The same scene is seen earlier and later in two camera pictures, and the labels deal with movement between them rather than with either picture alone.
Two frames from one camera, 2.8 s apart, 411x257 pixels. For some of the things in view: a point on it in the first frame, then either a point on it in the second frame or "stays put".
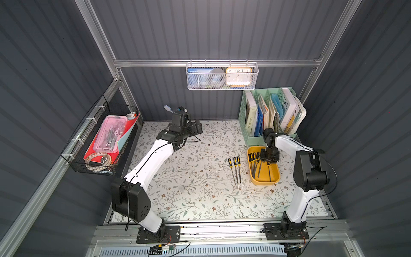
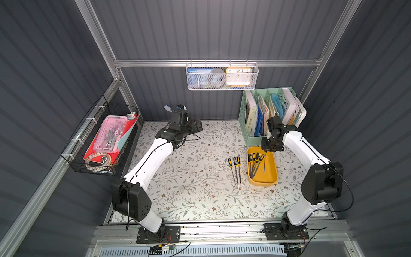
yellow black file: [235, 165] stays put
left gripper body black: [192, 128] stays put
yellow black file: [238, 164] stays put
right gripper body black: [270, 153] -> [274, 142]
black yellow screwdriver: [231, 166] stays put
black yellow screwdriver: [268, 164] -> [265, 156]
